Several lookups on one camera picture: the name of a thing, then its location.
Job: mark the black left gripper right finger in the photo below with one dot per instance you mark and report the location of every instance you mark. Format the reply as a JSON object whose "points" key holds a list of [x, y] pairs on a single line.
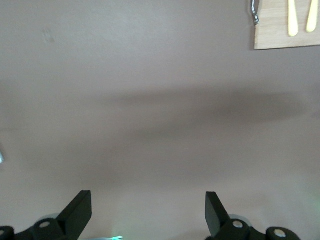
{"points": [[217, 220]]}

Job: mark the yellow plastic knife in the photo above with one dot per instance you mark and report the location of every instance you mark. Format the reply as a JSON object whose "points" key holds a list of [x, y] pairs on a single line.
{"points": [[293, 25]]}

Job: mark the bamboo cutting board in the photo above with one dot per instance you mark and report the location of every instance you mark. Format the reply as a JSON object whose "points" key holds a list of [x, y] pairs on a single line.
{"points": [[275, 37]]}

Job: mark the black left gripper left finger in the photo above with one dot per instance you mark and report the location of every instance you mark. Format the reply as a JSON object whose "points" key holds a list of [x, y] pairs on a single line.
{"points": [[67, 222]]}

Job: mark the yellow plastic fork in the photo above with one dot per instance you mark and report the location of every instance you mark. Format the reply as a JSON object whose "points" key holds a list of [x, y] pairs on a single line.
{"points": [[311, 23]]}

